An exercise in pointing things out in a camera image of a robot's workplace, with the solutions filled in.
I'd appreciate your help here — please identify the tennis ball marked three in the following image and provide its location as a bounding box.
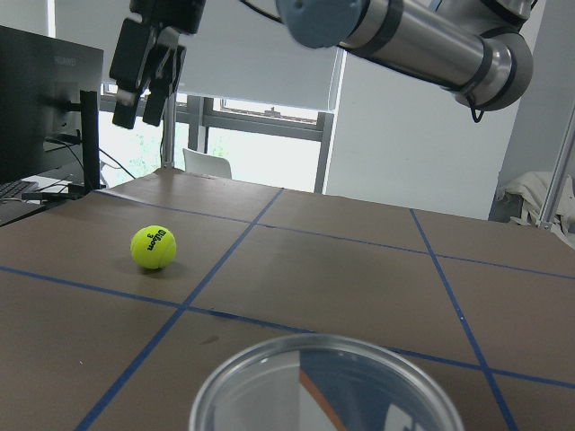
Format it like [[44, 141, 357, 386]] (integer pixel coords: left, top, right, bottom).
[[129, 225, 177, 270]]

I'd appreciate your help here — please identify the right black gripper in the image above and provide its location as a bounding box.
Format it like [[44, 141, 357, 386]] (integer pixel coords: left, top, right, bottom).
[[110, 0, 206, 129]]

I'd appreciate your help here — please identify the white chair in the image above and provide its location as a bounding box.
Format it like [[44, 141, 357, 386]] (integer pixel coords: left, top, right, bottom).
[[182, 148, 233, 179]]

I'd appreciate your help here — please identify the black keyboard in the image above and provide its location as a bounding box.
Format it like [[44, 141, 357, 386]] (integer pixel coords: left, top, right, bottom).
[[0, 180, 39, 200]]

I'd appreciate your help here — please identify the aluminium frame post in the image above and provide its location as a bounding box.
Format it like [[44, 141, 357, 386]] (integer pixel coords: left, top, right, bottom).
[[161, 92, 176, 169]]

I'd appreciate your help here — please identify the beige cloth pile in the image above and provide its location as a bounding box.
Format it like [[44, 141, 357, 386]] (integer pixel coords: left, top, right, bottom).
[[494, 172, 574, 248]]

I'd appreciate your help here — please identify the black computer monitor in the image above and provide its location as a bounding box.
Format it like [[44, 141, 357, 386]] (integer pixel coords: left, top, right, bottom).
[[1, 27, 103, 200]]

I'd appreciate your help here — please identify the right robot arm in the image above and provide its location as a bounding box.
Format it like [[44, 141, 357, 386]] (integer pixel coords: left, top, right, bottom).
[[110, 0, 534, 129]]

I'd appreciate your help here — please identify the white tennis ball can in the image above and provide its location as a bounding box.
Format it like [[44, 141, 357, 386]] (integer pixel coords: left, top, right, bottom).
[[189, 334, 464, 430]]

